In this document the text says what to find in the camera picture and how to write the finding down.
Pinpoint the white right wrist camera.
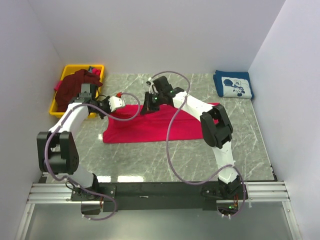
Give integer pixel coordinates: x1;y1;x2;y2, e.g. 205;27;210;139
147;77;158;94

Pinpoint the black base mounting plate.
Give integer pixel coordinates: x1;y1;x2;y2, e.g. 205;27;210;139
70;181;248;212

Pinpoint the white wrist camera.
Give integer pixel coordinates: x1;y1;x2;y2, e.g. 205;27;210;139
147;77;158;94
108;96;126;112

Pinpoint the bright red t-shirt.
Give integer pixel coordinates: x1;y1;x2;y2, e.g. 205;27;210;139
102;105;203;144

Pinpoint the pink garment in bin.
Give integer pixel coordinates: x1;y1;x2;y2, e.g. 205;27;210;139
53;80;63;92

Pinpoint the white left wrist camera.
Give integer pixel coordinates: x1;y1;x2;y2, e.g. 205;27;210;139
108;96;126;112

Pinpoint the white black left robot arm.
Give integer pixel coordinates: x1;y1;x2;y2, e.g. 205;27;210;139
36;83;111;201

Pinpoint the aluminium frame rail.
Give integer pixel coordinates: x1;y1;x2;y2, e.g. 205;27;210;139
27;181;290;204

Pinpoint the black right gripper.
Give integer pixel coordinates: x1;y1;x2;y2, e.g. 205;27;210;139
140;92;164;117

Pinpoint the dark maroon t-shirt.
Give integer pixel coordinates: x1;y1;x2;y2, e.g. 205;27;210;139
55;69;103;112

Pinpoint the folded blue printed t-shirt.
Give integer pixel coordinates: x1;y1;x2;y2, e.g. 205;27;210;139
213;70;255;100

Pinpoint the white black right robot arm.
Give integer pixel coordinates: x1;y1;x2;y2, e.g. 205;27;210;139
140;76;244;200

